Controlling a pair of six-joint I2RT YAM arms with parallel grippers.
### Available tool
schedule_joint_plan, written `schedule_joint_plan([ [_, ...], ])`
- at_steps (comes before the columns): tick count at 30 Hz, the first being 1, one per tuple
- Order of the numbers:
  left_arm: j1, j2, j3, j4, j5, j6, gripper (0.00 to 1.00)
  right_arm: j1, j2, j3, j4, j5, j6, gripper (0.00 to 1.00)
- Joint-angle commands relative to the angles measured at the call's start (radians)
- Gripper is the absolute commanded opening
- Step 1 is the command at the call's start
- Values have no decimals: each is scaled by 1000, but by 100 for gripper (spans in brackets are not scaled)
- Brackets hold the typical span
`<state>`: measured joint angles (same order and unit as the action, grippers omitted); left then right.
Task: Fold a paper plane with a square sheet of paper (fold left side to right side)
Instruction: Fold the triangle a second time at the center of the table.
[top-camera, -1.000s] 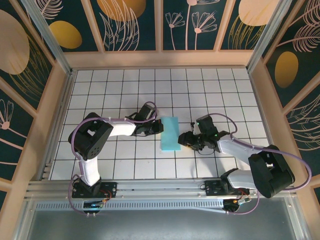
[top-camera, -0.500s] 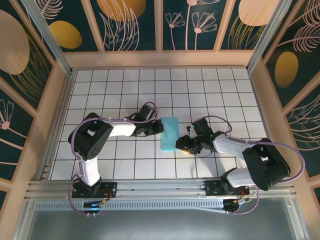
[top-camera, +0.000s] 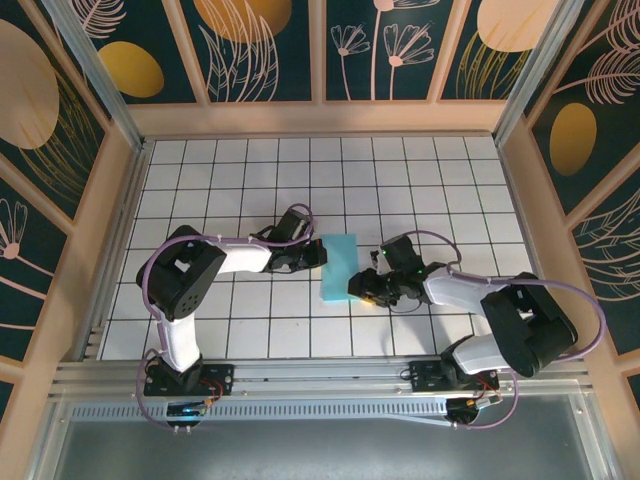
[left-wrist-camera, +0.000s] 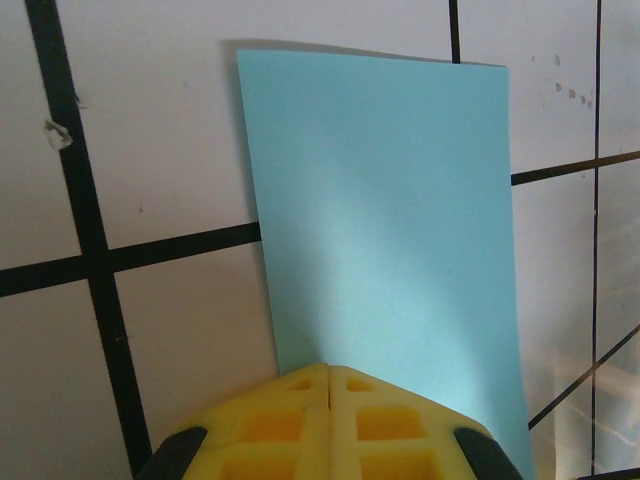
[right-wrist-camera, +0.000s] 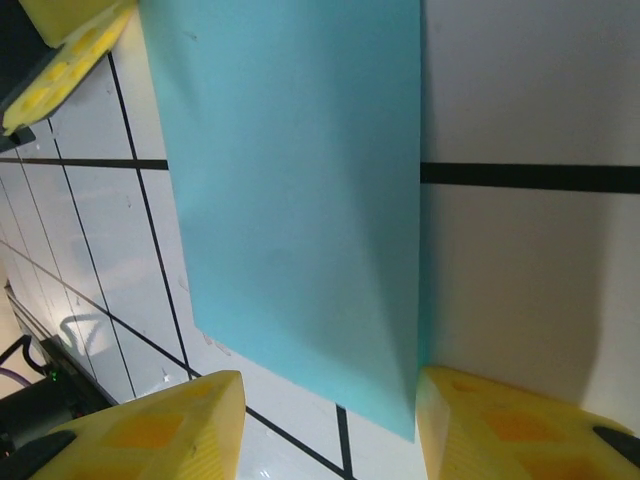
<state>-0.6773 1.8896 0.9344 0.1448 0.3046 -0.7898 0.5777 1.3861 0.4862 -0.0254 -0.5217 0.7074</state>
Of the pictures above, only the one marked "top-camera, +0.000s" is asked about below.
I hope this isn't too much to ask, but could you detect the small circuit board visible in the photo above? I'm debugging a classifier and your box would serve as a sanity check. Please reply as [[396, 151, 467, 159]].
[[446, 396, 503, 426], [166, 399, 210, 420]]

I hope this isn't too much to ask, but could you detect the perforated metal cable tray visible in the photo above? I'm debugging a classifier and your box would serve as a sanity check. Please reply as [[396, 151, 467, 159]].
[[69, 403, 454, 422]]

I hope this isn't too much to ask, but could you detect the aluminium mounting rail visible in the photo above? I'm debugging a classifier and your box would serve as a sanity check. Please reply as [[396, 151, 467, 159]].
[[48, 353, 592, 401]]

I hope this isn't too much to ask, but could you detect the light blue paper sheet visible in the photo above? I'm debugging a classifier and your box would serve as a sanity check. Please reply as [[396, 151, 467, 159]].
[[318, 233, 359, 305]]

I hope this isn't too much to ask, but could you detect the purple cable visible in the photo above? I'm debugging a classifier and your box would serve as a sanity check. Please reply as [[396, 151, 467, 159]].
[[398, 228, 608, 432], [135, 202, 317, 432]]

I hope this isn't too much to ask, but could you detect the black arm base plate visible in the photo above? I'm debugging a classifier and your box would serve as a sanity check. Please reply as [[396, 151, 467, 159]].
[[143, 363, 236, 397], [408, 359, 501, 394]]

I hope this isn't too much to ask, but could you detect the grey metal sheet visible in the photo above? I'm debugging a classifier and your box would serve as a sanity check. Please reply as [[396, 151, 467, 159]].
[[49, 392, 601, 480]]

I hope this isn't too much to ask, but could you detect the aluminium corner post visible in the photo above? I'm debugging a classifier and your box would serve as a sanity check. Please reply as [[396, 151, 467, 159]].
[[492, 0, 584, 146], [42, 0, 147, 151]]

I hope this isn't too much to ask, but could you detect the aluminium side rail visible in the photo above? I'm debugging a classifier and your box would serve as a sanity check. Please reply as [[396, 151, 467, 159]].
[[78, 139, 151, 362]]

